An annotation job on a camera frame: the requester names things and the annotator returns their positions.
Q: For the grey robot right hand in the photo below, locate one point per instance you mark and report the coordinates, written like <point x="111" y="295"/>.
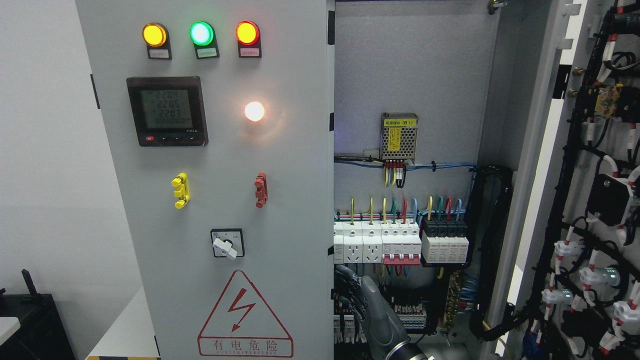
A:
<point x="381" y="326"/>

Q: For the grey cabinet door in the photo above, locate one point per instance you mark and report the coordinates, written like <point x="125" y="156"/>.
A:
<point x="286" y="242"/>
<point x="569" y="266"/>

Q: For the white socket breaker row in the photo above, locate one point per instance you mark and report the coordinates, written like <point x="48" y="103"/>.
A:
<point x="390" y="243"/>

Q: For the black white surge protector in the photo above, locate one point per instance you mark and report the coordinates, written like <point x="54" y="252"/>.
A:
<point x="444" y="242"/>

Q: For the red high voltage warning sticker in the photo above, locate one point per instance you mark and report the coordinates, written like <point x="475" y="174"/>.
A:
<point x="242" y="324"/>

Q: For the metal mesh power supply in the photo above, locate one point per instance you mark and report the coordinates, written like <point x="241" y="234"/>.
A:
<point x="399" y="133"/>

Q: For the white glowing indicator light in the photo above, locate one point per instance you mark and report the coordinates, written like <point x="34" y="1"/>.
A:
<point x="254" y="111"/>

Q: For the black digital power meter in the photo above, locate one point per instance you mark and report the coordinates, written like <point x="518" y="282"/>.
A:
<point x="168" y="111"/>

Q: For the red indicator light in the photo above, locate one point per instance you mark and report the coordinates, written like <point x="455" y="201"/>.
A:
<point x="247" y="33"/>

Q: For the green indicator light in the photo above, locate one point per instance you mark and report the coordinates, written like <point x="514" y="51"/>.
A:
<point x="201" y="33"/>

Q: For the black box on left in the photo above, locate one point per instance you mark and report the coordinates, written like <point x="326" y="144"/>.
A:
<point x="41" y="334"/>

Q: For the yellow indicator light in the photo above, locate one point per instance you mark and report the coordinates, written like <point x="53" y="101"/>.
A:
<point x="155" y="34"/>

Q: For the white rotary selector switch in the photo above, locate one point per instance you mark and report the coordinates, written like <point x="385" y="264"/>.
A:
<point x="227" y="243"/>

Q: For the red terminal post block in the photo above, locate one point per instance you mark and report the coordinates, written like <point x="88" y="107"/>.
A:
<point x="261" y="190"/>

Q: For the yellow terminal post block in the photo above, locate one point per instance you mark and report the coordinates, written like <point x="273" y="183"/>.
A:
<point x="181" y="190"/>

